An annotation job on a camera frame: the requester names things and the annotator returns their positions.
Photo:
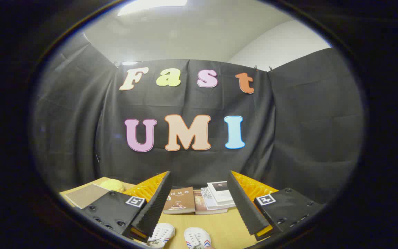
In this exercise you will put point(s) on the ceiling light panel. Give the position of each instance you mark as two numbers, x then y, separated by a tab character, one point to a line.
150	5

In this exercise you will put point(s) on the black backdrop cloth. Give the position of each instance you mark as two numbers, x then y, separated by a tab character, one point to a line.
288	138

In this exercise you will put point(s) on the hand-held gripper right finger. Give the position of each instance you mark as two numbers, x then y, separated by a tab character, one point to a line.
242	204

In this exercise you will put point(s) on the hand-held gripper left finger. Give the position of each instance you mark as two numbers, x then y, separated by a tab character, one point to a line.
155	204

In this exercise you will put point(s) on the white patterned book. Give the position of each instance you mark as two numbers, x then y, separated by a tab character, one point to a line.
207	200

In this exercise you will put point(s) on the beige fabric storage box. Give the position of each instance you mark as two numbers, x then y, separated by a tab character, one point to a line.
85	195

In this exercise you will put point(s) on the plain brown book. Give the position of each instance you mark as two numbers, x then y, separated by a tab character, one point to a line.
199	204

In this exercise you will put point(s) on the brown illustrated book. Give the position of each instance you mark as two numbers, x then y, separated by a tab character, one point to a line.
181	200

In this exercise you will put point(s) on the yellow plush toy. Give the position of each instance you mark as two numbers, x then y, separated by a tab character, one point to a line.
112	185

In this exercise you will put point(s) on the white canvas shoe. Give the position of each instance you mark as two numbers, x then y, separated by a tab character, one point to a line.
197	237
162	233

